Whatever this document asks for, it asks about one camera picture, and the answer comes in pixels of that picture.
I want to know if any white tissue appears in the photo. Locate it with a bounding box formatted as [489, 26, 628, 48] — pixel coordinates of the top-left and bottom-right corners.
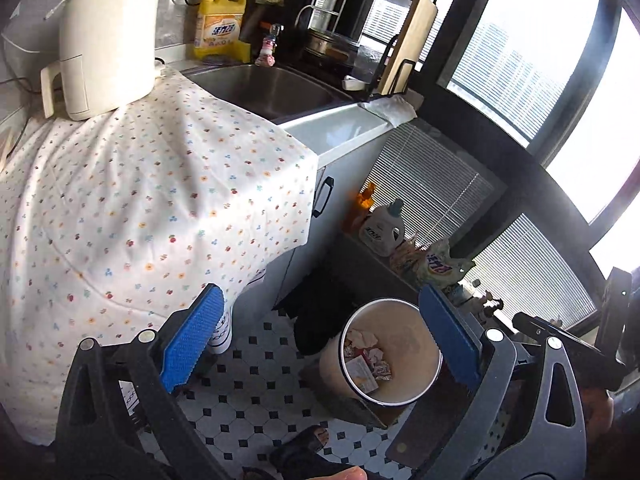
[345, 328, 378, 350]

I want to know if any blue white medicine box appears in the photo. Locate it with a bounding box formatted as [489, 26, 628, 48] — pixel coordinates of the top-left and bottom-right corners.
[346, 356, 378, 393]

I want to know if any white round trash bin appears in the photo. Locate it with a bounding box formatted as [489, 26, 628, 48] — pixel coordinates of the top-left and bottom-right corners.
[319, 298, 442, 408]

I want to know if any person's right hand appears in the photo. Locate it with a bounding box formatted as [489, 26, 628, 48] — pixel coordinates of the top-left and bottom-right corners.
[580, 388, 614, 443]

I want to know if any detergent refill pouch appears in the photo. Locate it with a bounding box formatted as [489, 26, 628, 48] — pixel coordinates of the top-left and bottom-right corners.
[414, 240, 476, 289]

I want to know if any brown paper pouch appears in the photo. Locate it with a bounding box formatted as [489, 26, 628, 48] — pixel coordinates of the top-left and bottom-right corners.
[388, 235, 423, 275]

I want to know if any white laundry detergent bottle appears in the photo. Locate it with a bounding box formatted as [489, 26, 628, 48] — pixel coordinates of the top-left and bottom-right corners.
[358, 198, 405, 258]

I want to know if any floral white tablecloth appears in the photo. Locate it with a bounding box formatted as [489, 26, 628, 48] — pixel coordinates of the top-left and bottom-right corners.
[1, 68, 319, 445]

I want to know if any orange spray bottle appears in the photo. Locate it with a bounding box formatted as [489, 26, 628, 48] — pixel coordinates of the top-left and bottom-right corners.
[348, 182, 376, 231]

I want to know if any white cloth on counter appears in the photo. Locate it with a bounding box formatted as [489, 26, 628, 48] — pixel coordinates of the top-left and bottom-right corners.
[359, 94, 416, 128]

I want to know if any stainless steel sink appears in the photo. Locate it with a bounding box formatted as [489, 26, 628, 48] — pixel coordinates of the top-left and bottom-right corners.
[182, 64, 354, 124]

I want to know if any small pink bottle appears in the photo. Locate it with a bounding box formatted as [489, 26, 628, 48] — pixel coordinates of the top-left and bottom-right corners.
[255, 24, 284, 67]

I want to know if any yellow dish soap bottle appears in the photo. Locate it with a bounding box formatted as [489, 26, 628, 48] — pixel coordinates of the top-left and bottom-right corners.
[193, 0, 250, 63]

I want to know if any cream air fryer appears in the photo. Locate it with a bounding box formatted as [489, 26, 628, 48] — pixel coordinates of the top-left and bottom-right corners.
[40, 0, 158, 120]

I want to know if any wooden cutting board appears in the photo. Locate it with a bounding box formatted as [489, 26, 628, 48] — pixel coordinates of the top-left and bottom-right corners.
[378, 0, 437, 96]

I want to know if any black dish rack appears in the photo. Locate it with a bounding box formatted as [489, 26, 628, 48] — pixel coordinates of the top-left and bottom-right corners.
[292, 0, 439, 96]

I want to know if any grey cabinet with handles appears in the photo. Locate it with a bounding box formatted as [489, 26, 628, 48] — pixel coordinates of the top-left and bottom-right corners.
[232, 104, 393, 340]

